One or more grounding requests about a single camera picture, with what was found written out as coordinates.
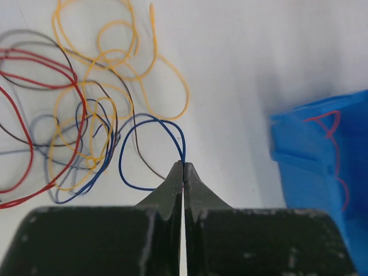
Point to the blue plastic bin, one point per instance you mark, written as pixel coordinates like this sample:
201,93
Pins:
321,151

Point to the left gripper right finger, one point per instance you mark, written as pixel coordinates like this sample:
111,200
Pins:
222,240

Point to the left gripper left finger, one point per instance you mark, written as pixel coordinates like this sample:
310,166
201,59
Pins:
143,239

